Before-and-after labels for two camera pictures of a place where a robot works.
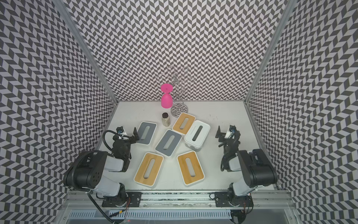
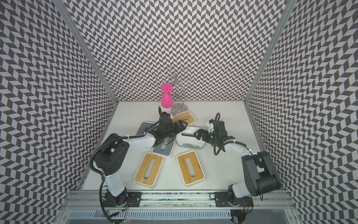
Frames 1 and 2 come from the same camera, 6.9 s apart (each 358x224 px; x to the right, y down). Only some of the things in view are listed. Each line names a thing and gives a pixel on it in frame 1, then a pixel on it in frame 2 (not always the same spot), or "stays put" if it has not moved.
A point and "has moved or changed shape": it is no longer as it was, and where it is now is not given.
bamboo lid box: [148, 169] stays put
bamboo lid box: [190, 167] stays put
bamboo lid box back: [184, 123] has moved or changed shape
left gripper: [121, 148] to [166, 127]
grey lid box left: [146, 132] stays put
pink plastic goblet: [167, 100] stays put
